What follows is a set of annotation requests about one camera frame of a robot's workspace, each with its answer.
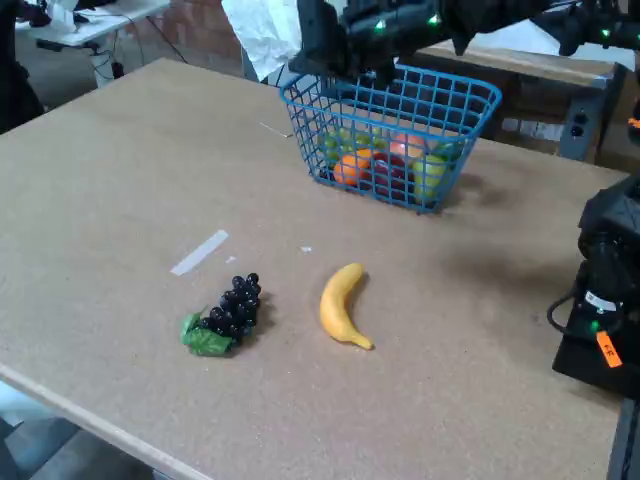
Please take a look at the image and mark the orange label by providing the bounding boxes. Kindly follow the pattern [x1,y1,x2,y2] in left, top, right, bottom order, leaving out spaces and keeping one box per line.
[595,330,624,369]

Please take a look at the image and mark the green toy fruit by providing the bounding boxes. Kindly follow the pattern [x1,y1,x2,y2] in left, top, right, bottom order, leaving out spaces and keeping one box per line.
[412,153,449,204]

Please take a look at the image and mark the white crumpled sheet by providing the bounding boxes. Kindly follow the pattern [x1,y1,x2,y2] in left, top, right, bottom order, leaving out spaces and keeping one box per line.
[221,0,302,82]

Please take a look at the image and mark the white background table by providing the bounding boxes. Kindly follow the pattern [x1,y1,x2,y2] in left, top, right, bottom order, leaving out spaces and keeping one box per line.
[14,0,171,89]

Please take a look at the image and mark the black metal post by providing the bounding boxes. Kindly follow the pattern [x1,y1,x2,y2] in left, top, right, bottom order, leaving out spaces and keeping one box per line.
[606,397,640,480]

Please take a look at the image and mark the black chair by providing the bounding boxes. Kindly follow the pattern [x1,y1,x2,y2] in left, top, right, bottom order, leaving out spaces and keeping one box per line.
[0,0,45,135]

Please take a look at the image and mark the dark red toy pomegranate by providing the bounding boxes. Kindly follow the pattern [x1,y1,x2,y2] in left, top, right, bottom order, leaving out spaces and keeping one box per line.
[367,152,416,196]

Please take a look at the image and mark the black base cable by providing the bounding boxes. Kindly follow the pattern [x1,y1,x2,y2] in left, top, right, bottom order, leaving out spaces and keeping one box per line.
[547,287,584,334]

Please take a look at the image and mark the green toy grapes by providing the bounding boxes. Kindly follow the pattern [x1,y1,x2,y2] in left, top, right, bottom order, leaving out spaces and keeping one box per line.
[319,127,389,161]

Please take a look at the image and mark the blue wire basket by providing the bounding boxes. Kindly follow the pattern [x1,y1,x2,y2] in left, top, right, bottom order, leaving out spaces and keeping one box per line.
[279,62,503,215]

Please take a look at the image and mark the orange toy mango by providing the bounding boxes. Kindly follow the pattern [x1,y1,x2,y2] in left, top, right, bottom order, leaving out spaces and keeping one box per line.
[332,149,374,189]

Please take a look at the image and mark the yellow toy banana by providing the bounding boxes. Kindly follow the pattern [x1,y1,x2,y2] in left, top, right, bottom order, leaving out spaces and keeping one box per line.
[319,262,376,351]

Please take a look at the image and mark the white crumpled paper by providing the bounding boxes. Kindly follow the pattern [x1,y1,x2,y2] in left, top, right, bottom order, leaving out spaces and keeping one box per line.
[47,0,81,34]

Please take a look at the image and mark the pink toy peach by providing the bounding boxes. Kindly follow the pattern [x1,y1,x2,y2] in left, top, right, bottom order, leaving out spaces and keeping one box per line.
[388,132,426,161]

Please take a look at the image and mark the black toy grapes with leaf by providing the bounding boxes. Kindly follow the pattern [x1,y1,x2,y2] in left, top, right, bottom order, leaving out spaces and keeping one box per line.
[179,272,264,359]

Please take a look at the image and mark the long white tape strip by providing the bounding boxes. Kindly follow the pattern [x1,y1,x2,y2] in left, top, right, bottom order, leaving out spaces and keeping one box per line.
[170,229,231,277]

